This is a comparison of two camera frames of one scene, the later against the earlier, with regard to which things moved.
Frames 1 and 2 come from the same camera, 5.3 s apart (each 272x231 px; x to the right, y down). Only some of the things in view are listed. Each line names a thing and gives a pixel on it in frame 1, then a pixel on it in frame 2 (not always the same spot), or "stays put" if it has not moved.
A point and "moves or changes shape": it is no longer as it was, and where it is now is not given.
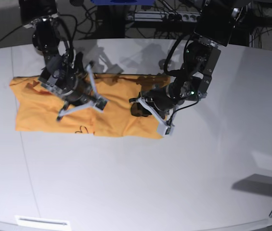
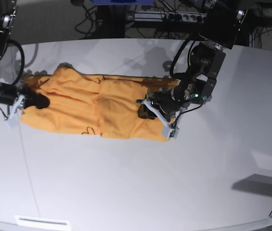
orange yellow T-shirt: [37, 108] moves or changes shape
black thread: [80, 130] -> [87, 130]
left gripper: [72, 86] -> [7, 94]
